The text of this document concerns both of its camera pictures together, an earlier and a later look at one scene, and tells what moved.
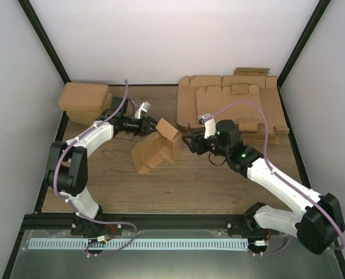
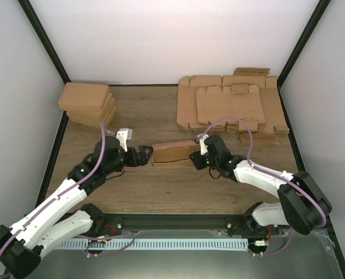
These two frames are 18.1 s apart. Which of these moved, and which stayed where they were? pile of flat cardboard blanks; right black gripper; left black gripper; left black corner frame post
Moved: right black gripper; left black gripper
Stayed: left black corner frame post; pile of flat cardboard blanks
